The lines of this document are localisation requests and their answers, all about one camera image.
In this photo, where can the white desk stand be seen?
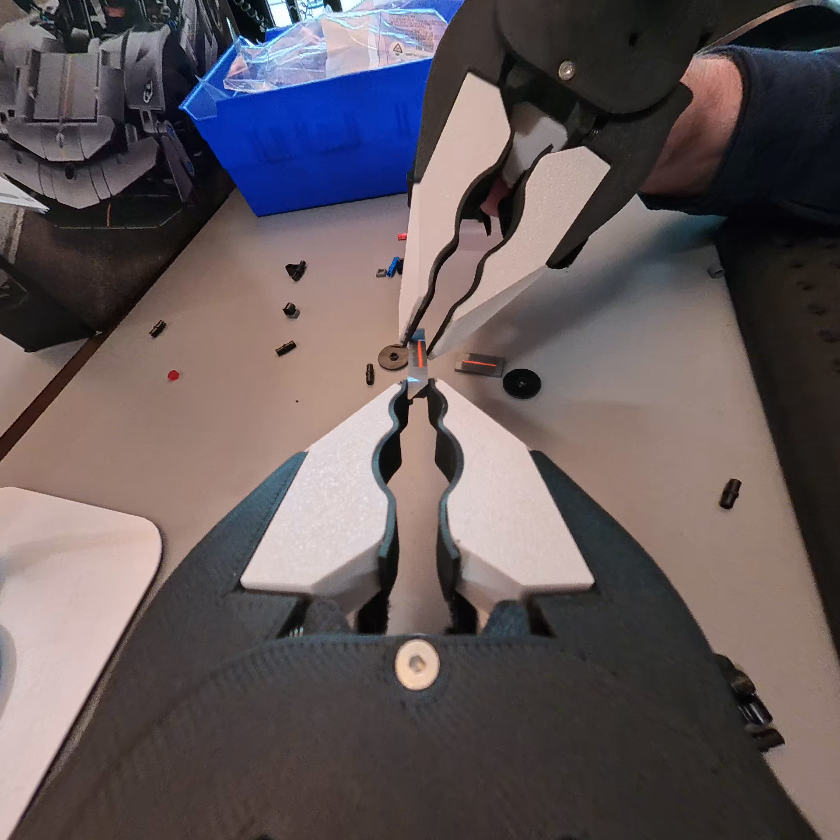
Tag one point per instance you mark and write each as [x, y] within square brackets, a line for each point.
[79, 590]

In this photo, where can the dark lego set box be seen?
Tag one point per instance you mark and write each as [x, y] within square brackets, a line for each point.
[98, 98]

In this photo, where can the person's right hand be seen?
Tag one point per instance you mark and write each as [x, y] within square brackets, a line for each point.
[702, 131]

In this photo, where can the long grey orange-striped lego panel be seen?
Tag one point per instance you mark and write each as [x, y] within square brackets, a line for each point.
[417, 377]

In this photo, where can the black angled lego connector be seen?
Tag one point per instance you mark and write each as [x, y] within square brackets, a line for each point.
[754, 715]

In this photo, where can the small black lego connector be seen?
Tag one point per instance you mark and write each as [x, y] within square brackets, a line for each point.
[296, 270]
[291, 310]

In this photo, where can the small blue lego piece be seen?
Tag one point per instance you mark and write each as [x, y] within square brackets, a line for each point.
[394, 266]

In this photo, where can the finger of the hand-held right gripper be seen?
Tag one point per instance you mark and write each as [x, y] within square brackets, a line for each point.
[544, 216]
[439, 197]

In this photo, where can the person's right forearm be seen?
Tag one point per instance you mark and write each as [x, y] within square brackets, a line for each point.
[787, 131]

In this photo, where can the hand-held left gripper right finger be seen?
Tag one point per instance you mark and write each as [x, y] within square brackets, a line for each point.
[518, 525]

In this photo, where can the small grey orange-striped lego tile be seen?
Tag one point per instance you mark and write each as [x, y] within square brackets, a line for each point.
[482, 367]

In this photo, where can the blue plastic bin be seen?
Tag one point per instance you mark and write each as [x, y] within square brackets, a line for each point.
[315, 144]

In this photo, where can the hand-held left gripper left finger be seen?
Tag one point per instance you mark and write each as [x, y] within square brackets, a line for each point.
[315, 525]

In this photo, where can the clear plastic bag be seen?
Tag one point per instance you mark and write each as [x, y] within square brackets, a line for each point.
[341, 46]

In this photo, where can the dark round lego disc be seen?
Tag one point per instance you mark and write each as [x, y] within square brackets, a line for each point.
[515, 387]
[388, 359]

